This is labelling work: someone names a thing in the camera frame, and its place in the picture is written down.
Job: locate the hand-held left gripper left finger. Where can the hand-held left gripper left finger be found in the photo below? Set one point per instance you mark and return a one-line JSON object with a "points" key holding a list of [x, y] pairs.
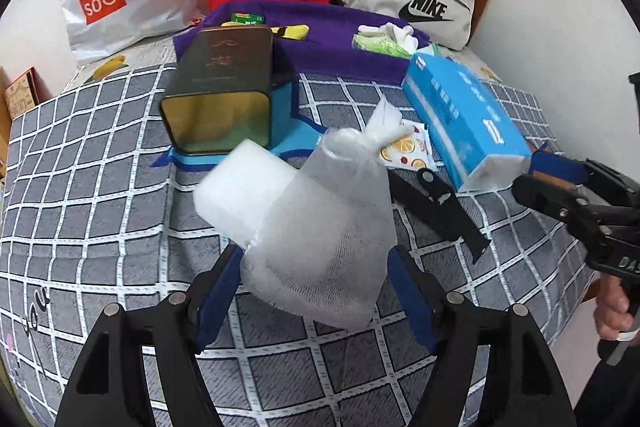
{"points": [[212, 302]]}

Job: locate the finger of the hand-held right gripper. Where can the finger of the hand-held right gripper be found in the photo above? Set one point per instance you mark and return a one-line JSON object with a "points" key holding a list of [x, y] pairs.
{"points": [[555, 162], [550, 199]]}

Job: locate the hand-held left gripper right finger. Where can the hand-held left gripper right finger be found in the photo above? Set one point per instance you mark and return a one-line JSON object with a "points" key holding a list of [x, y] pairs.
{"points": [[415, 302]]}

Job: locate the white foam mesh wrap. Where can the white foam mesh wrap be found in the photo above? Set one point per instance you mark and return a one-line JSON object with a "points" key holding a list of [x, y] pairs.
{"points": [[300, 217]]}

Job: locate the fruit print packet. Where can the fruit print packet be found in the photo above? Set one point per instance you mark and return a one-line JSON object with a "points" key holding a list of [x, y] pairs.
{"points": [[405, 149]]}

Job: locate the yellow black Adidas pouch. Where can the yellow black Adidas pouch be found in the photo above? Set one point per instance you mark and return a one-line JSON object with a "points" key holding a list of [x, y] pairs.
{"points": [[292, 32]]}

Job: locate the green snack packet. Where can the green snack packet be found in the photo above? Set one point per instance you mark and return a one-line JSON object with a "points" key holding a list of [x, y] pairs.
{"points": [[245, 18]]}

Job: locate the person's right forearm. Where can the person's right forearm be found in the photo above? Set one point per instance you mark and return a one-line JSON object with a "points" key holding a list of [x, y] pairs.
{"points": [[615, 399]]}

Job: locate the person's right hand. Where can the person's right hand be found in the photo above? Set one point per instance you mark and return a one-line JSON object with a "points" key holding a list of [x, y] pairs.
{"points": [[612, 309]]}

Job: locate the blue tissue pack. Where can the blue tissue pack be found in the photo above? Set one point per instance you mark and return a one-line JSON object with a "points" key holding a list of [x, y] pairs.
{"points": [[460, 117]]}

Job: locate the grey checked blanket with stars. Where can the grey checked blanket with stars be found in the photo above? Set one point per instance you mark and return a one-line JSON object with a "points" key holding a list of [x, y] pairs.
{"points": [[100, 207]]}

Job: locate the dark tin box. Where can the dark tin box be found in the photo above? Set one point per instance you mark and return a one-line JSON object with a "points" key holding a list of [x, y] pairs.
{"points": [[220, 62]]}

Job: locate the purple towel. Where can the purple towel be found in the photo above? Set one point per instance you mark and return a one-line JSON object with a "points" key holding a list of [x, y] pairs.
{"points": [[330, 47]]}

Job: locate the fruit print bed sheet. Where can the fruit print bed sheet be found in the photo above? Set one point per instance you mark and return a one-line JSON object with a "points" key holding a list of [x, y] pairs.
{"points": [[110, 67]]}

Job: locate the brown patterned box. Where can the brown patterned box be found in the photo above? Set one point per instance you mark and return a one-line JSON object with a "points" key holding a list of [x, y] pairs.
{"points": [[22, 92]]}

